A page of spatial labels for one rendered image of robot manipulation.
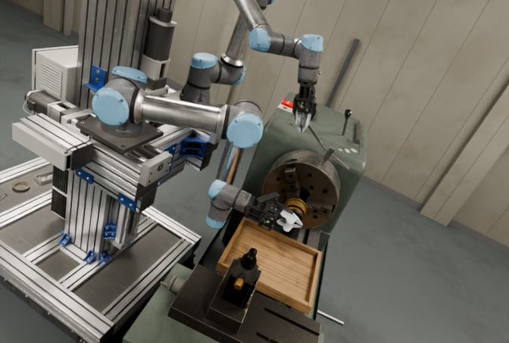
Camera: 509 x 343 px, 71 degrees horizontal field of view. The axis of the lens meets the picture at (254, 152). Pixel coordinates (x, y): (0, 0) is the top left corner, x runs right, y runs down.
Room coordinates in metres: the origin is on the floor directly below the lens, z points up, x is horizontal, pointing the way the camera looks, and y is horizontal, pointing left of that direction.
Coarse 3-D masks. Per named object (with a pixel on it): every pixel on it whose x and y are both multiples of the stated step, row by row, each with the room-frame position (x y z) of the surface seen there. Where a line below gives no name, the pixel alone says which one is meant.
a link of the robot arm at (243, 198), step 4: (240, 192) 1.08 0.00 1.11; (244, 192) 1.08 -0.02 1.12; (240, 196) 1.07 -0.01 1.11; (244, 196) 1.07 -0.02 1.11; (248, 196) 1.08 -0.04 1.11; (236, 200) 1.05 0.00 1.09; (240, 200) 1.06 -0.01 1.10; (244, 200) 1.06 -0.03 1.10; (248, 200) 1.07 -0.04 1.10; (236, 204) 1.05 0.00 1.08; (240, 204) 1.05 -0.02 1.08; (244, 204) 1.05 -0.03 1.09; (236, 208) 1.05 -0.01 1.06; (240, 208) 1.05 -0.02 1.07; (244, 208) 1.05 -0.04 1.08
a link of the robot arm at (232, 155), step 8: (224, 152) 1.19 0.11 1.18; (232, 152) 1.18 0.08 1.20; (240, 152) 1.19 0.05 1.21; (224, 160) 1.19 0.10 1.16; (232, 160) 1.18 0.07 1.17; (240, 160) 1.22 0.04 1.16; (224, 168) 1.18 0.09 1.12; (232, 168) 1.19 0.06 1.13; (216, 176) 1.21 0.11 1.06; (224, 176) 1.18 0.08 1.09; (232, 176) 1.19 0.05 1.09; (232, 184) 1.21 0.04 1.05
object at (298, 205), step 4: (288, 200) 1.16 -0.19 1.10; (292, 200) 1.15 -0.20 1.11; (296, 200) 1.15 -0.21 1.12; (300, 200) 1.15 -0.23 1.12; (288, 204) 1.13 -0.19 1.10; (292, 204) 1.12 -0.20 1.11; (296, 204) 1.12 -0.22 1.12; (300, 204) 1.13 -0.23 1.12; (304, 204) 1.15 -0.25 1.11; (292, 208) 1.10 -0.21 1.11; (296, 208) 1.11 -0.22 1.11; (300, 208) 1.12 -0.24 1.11; (304, 208) 1.14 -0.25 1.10; (296, 212) 1.09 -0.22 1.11; (300, 212) 1.10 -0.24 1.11; (304, 212) 1.13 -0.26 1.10; (300, 216) 1.09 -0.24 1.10
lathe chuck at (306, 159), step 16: (288, 160) 1.29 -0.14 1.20; (304, 160) 1.27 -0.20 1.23; (320, 160) 1.32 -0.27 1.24; (272, 176) 1.26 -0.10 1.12; (304, 176) 1.24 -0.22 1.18; (320, 176) 1.24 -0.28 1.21; (336, 176) 1.31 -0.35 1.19; (272, 192) 1.26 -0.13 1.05; (320, 192) 1.23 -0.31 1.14; (336, 192) 1.23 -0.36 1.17; (304, 224) 1.23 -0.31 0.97; (320, 224) 1.23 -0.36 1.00
